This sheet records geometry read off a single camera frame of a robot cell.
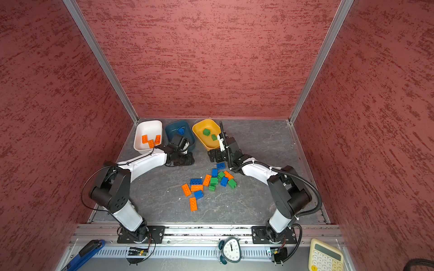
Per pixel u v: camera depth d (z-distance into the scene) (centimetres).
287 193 46
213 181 90
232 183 87
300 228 70
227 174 93
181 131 110
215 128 113
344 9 71
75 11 71
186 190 87
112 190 46
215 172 95
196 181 90
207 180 91
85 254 67
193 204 83
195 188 87
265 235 74
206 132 110
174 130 112
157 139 107
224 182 88
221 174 92
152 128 111
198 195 87
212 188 86
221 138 80
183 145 78
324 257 67
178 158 77
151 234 74
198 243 73
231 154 70
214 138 110
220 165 95
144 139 107
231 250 67
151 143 104
